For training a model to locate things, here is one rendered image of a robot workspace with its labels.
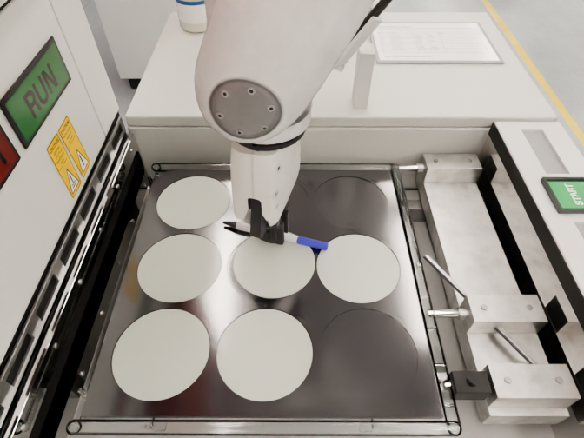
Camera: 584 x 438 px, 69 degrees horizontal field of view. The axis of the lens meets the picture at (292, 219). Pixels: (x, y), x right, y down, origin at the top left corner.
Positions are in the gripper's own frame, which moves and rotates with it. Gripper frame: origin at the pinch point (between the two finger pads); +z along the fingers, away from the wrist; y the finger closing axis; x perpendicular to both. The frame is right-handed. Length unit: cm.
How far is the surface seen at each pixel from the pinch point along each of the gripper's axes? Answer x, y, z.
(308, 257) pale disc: 5.1, 1.9, 2.3
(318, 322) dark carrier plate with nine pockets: 8.4, 10.0, 2.4
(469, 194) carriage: 24.2, -17.5, 4.5
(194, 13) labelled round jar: -26.4, -35.9, -7.9
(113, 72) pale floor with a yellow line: -157, -157, 91
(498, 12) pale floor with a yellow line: 62, -309, 93
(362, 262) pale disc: 11.6, 0.5, 2.4
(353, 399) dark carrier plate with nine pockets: 13.7, 16.8, 2.4
